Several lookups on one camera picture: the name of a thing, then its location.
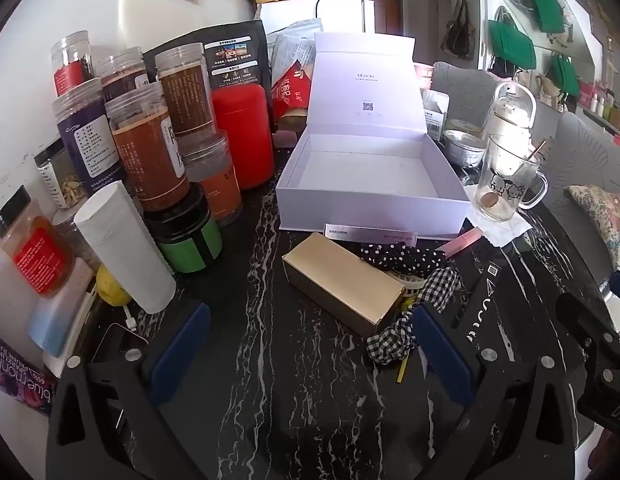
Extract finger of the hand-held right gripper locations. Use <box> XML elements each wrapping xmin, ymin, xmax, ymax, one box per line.
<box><xmin>556</xmin><ymin>291</ymin><xmax>620</xmax><ymax>348</ymax></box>
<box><xmin>598</xmin><ymin>270</ymin><xmax>620</xmax><ymax>306</ymax></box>

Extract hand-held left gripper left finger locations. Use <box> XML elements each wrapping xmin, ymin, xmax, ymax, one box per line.
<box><xmin>45</xmin><ymin>302</ymin><xmax>212</xmax><ymax>480</ymax></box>

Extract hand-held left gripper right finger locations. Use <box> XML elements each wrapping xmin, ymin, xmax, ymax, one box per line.
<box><xmin>405</xmin><ymin>302</ymin><xmax>575</xmax><ymax>480</ymax></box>

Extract yellow lollipop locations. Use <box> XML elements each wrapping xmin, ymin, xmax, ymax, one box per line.
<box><xmin>396</xmin><ymin>297</ymin><xmax>419</xmax><ymax>385</ymax></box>

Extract black white checkered hair clip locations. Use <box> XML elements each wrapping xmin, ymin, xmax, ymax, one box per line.
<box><xmin>366</xmin><ymin>266</ymin><xmax>465</xmax><ymax>366</ymax></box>

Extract black slim box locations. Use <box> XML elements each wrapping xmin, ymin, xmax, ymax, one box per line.
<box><xmin>455</xmin><ymin>247</ymin><xmax>529</xmax><ymax>348</ymax></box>

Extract cream claw hair clip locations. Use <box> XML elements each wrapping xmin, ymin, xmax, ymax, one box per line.
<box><xmin>385</xmin><ymin>267</ymin><xmax>431</xmax><ymax>296</ymax></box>

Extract polka dot scrunchie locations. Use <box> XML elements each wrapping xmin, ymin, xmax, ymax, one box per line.
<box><xmin>360</xmin><ymin>241</ymin><xmax>448</xmax><ymax>278</ymax></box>

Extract pink cosmetic tube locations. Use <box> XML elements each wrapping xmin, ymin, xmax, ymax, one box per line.
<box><xmin>441</xmin><ymin>226</ymin><xmax>484</xmax><ymax>259</ymax></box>

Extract gold cardboard box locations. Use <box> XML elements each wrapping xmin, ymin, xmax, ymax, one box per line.
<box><xmin>281</xmin><ymin>232</ymin><xmax>408</xmax><ymax>338</ymax></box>

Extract lavender box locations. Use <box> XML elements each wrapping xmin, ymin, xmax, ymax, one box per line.
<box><xmin>324</xmin><ymin>222</ymin><xmax>421</xmax><ymax>246</ymax></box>

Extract white gift box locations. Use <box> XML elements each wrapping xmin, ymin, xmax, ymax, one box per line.
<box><xmin>275</xmin><ymin>31</ymin><xmax>473</xmax><ymax>241</ymax></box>

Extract smartphone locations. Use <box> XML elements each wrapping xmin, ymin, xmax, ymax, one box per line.
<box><xmin>87</xmin><ymin>322</ymin><xmax>151</xmax><ymax>376</ymax></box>

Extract floral cushion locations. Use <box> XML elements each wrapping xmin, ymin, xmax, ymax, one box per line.
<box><xmin>564</xmin><ymin>184</ymin><xmax>620</xmax><ymax>273</ymax></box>

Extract yellow lemon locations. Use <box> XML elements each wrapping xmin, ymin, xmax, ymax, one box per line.
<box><xmin>96</xmin><ymin>265</ymin><xmax>133</xmax><ymax>307</ymax></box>

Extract black jar with green label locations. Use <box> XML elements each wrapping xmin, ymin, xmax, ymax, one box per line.
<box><xmin>145</xmin><ymin>182</ymin><xmax>223</xmax><ymax>276</ymax></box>

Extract white cylinder container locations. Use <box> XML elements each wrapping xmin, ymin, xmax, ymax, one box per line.
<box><xmin>73</xmin><ymin>180</ymin><xmax>177</xmax><ymax>315</ymax></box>

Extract white tissue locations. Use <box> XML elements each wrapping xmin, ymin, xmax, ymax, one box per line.
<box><xmin>462</xmin><ymin>207</ymin><xmax>533</xmax><ymax>248</ymax></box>

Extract white and blue box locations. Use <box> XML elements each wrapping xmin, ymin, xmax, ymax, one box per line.
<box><xmin>27</xmin><ymin>257</ymin><xmax>96</xmax><ymax>358</ymax></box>

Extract glass mug with cartoon print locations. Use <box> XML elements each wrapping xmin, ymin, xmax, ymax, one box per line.
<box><xmin>476</xmin><ymin>134</ymin><xmax>549</xmax><ymax>222</ymax></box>

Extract purple juice pack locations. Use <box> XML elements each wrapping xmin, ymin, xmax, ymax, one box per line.
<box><xmin>0</xmin><ymin>330</ymin><xmax>58</xmax><ymax>416</ymax></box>

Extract black-capped bottle red label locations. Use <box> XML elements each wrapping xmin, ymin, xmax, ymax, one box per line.
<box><xmin>0</xmin><ymin>185</ymin><xmax>76</xmax><ymax>298</ymax></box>

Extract row of small bottles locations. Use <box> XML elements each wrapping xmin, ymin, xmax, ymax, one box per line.
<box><xmin>580</xmin><ymin>80</ymin><xmax>620</xmax><ymax>133</ymax></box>

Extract clear jar orange-brown contents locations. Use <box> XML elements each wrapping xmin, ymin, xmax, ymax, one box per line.
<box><xmin>104</xmin><ymin>82</ymin><xmax>191</xmax><ymax>212</ymax></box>

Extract white water bottle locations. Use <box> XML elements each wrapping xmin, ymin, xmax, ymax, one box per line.
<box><xmin>482</xmin><ymin>82</ymin><xmax>538</xmax><ymax>161</ymax></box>

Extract small jar of dried flakes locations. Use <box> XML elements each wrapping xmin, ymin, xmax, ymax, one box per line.
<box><xmin>34</xmin><ymin>135</ymin><xmax>88</xmax><ymax>211</ymax></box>

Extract green tote bag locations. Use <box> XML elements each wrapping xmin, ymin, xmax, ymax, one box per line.
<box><xmin>550</xmin><ymin>52</ymin><xmax>580</xmax><ymax>98</ymax></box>
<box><xmin>524</xmin><ymin>0</ymin><xmax>565</xmax><ymax>33</ymax></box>
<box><xmin>488</xmin><ymin>7</ymin><xmax>538</xmax><ymax>71</ymax></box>

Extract red canister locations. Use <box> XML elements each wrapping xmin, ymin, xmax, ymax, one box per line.
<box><xmin>211</xmin><ymin>84</ymin><xmax>275</xmax><ymax>191</ymax></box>

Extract clear jar with purple label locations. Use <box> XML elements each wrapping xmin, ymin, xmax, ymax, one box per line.
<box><xmin>51</xmin><ymin>77</ymin><xmax>126</xmax><ymax>196</ymax></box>

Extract white barcode packet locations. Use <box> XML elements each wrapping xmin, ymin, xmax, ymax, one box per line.
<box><xmin>422</xmin><ymin>89</ymin><xmax>451</xmax><ymax>138</ymax></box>

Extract tall clear jar brown contents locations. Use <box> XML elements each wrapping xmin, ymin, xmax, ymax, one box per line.
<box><xmin>154</xmin><ymin>41</ymin><xmax>218</xmax><ymax>148</ymax></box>

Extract red snack pouch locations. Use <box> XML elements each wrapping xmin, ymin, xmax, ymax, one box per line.
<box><xmin>270</xmin><ymin>59</ymin><xmax>311</xmax><ymax>126</ymax></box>

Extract clear jar with dark contents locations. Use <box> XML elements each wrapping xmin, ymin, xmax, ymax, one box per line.
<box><xmin>96</xmin><ymin>46</ymin><xmax>148</xmax><ymax>103</ymax></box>

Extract black stand-up pouch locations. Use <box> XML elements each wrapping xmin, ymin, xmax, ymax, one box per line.
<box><xmin>142</xmin><ymin>20</ymin><xmax>271</xmax><ymax>111</ymax></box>

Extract clear jar with red label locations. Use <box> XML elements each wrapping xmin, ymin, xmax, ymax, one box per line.
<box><xmin>51</xmin><ymin>30</ymin><xmax>96</xmax><ymax>96</ymax></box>

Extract brown hanging bag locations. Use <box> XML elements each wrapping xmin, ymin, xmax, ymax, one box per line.
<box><xmin>440</xmin><ymin>0</ymin><xmax>478</xmax><ymax>61</ymax></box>

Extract white paper sachets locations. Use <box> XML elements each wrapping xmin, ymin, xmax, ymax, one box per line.
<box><xmin>266</xmin><ymin>19</ymin><xmax>323</xmax><ymax>86</ymax></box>

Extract brown door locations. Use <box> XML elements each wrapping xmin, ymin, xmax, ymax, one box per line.
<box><xmin>355</xmin><ymin>0</ymin><xmax>403</xmax><ymax>36</ymax></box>

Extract white fridge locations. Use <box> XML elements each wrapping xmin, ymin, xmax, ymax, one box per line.
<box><xmin>255</xmin><ymin>0</ymin><xmax>375</xmax><ymax>36</ymax></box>

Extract black power cable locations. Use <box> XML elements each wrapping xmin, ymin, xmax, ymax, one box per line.
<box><xmin>315</xmin><ymin>0</ymin><xmax>363</xmax><ymax>26</ymax></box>

